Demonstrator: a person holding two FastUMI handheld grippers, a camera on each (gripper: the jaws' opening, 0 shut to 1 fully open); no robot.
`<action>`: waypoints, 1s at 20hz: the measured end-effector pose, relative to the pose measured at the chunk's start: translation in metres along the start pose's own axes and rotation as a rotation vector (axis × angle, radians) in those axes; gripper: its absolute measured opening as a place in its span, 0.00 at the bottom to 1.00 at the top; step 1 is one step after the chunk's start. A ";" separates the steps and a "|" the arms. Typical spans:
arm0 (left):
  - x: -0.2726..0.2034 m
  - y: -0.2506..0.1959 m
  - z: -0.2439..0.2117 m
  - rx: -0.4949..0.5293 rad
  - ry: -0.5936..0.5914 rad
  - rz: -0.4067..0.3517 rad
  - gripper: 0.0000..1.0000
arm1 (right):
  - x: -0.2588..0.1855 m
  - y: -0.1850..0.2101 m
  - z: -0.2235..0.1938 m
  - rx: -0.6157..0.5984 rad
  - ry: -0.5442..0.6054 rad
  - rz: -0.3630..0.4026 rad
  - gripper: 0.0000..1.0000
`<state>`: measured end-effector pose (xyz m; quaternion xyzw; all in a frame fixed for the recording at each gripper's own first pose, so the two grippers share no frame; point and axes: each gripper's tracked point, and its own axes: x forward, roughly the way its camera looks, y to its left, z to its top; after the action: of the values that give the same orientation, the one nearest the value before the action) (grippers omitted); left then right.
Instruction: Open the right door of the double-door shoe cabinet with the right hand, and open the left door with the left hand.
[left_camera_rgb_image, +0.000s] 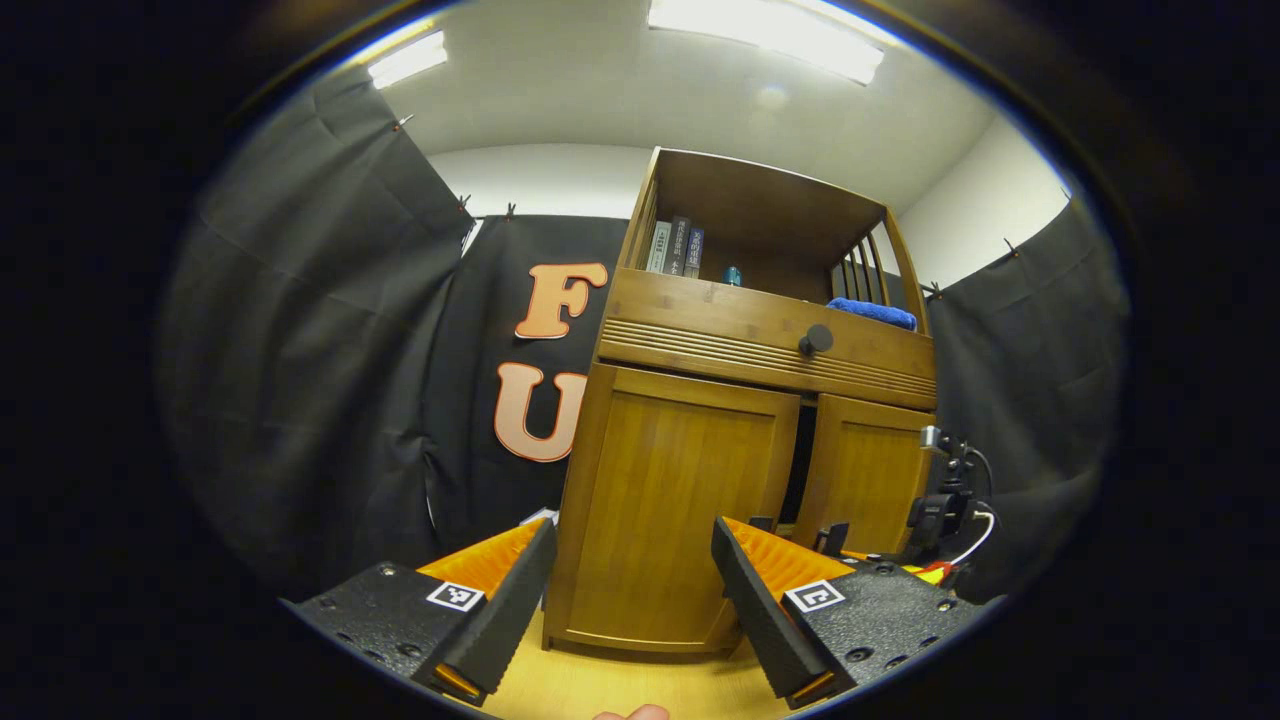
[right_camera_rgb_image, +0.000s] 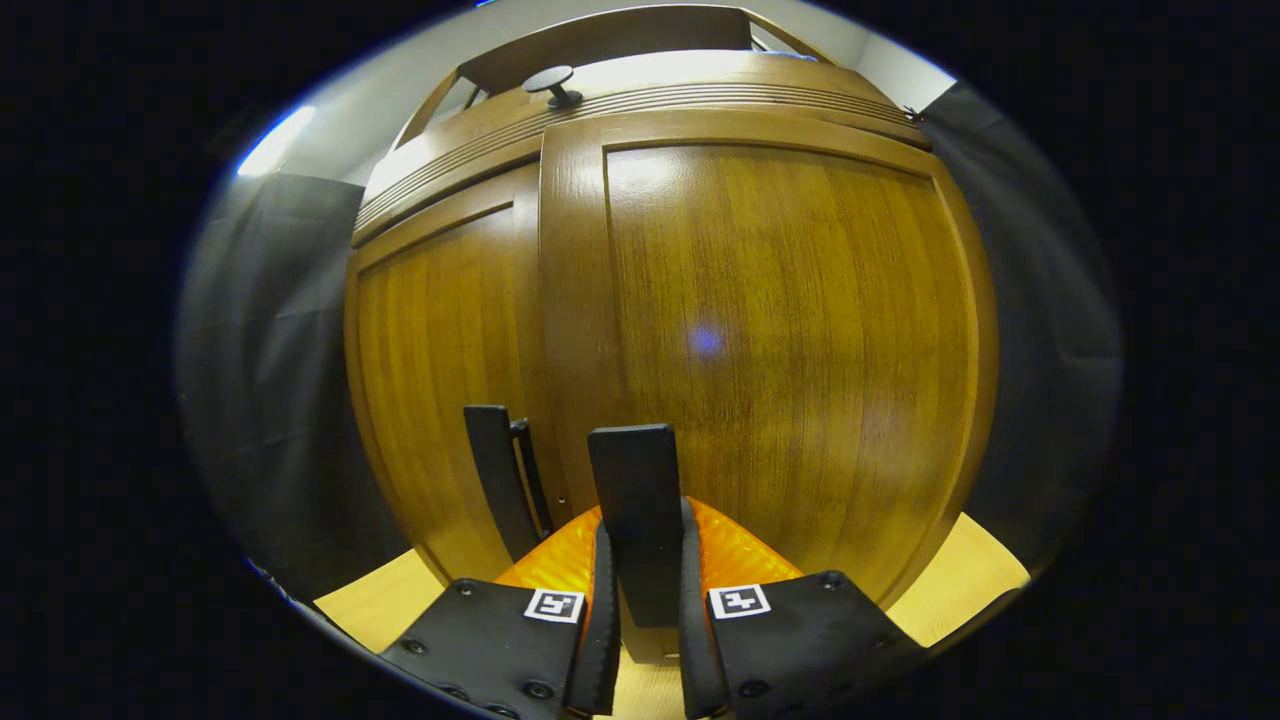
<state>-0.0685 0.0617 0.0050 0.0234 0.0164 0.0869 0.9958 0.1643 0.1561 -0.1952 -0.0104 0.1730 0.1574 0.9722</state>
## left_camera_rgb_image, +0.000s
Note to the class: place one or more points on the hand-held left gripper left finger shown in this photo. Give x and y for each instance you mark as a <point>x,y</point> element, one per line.
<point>505,620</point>

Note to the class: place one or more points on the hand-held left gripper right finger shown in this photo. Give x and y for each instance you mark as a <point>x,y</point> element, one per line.
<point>760,620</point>

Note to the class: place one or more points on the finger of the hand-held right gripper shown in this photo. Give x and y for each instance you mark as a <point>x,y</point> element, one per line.
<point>920,570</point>

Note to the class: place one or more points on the wooden cabinet door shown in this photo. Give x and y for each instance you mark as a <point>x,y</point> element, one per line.
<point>660,500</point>
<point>870,470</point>

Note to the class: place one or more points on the wooden double-door shoe cabinet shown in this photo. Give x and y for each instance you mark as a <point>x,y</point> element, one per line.
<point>760,320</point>

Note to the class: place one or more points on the wooden ribbed cabinet drawer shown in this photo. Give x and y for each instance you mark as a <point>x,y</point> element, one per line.
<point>720,320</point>

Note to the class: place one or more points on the white box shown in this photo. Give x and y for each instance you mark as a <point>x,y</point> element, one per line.
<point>540,517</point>

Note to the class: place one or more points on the black round drawer knob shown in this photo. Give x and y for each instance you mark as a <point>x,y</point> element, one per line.
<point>816,340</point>

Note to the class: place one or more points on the blue folded towel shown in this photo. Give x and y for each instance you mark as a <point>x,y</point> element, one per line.
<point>872,314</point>

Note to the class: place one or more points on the black backdrop cloth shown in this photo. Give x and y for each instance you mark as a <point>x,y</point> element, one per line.
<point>300,400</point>

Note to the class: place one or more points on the dark blue book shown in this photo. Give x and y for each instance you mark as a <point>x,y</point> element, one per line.
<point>694,254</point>

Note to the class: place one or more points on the dark grey book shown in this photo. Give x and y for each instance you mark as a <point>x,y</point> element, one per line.
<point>677,246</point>

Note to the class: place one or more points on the large ceiling light panel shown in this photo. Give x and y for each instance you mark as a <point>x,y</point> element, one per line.
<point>770,35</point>

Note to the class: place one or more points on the small ceiling light panel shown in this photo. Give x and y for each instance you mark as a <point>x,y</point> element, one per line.
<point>407,60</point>

